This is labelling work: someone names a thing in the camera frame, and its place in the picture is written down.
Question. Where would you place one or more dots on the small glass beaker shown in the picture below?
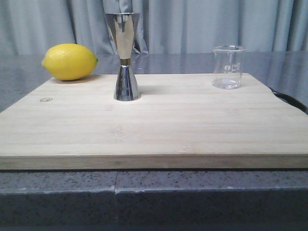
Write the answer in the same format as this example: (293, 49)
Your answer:
(229, 62)

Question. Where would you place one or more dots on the steel double jigger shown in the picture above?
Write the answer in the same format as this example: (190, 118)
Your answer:
(122, 27)

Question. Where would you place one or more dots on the wooden cutting board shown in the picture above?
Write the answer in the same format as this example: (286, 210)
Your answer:
(180, 121)

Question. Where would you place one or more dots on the yellow lemon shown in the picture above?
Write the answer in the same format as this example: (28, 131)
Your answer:
(69, 61)

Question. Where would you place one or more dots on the grey curtain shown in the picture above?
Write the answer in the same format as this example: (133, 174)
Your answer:
(30, 27)

